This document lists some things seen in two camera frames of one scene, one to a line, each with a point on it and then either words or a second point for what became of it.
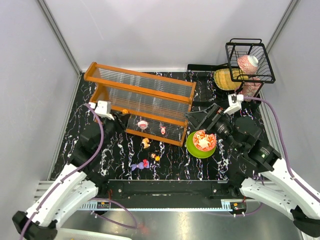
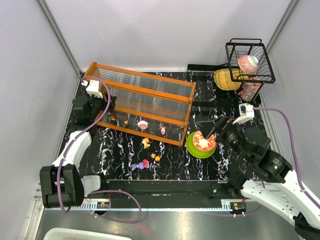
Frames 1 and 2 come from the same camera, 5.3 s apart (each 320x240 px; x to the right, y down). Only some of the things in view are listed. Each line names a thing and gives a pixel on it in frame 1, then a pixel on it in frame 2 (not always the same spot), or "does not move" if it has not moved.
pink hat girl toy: [143, 124] does not move
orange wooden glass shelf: [159, 107] does not move
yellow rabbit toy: [145, 141] does not move
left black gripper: [116, 119] → [100, 103]
